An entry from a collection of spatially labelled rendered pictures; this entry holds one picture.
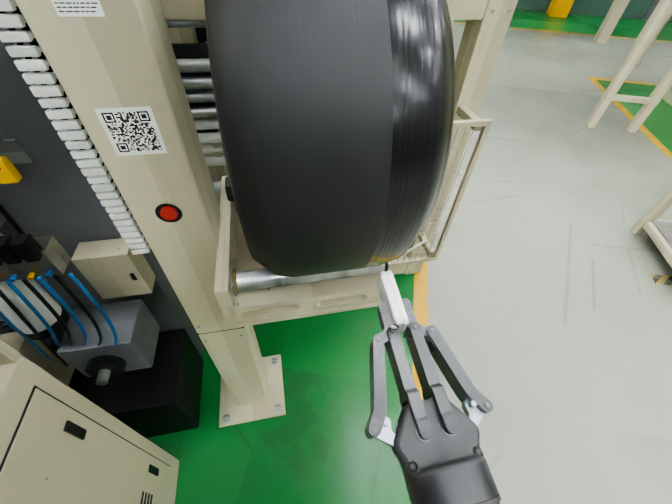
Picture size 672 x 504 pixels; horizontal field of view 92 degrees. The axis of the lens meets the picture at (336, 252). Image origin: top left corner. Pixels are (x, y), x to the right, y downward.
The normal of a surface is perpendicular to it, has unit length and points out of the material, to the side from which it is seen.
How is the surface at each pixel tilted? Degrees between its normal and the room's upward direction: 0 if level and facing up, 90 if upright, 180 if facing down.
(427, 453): 8
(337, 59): 52
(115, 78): 90
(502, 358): 0
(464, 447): 8
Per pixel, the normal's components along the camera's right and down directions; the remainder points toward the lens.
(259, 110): -0.07, 0.32
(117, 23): 0.19, 0.72
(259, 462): 0.04, -0.68
